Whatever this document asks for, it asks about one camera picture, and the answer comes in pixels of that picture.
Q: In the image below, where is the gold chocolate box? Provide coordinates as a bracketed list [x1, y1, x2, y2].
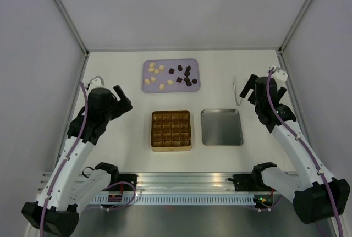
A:
[150, 110, 192, 152]

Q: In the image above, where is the purple plastic tray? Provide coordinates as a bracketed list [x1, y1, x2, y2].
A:
[142, 58, 201, 93]

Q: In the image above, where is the left aluminium frame post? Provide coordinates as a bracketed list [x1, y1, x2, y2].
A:
[52, 0, 89, 57]

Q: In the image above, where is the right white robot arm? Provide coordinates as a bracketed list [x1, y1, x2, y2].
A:
[240, 74, 350, 224]

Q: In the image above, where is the white slotted cable duct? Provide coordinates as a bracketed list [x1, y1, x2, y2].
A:
[90, 194, 255, 206]

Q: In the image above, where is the right aluminium frame post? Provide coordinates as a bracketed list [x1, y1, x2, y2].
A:
[277, 0, 314, 55]

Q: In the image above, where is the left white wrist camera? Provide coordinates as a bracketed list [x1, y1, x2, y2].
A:
[88, 76, 105, 90]

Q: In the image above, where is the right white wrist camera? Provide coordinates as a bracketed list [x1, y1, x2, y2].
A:
[269, 65, 288, 83]

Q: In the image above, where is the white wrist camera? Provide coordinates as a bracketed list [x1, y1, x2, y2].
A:
[88, 76, 105, 90]
[269, 65, 288, 83]

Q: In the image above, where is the aluminium frame post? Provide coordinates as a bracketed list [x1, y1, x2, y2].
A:
[52, 0, 89, 57]
[277, 0, 314, 55]

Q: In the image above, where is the silver tin lid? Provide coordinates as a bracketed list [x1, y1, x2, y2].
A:
[201, 109, 244, 146]

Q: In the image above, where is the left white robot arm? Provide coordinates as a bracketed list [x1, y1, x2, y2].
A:
[21, 85, 136, 236]

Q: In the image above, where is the aluminium mounting rail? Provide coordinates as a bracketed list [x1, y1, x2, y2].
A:
[37, 171, 302, 194]

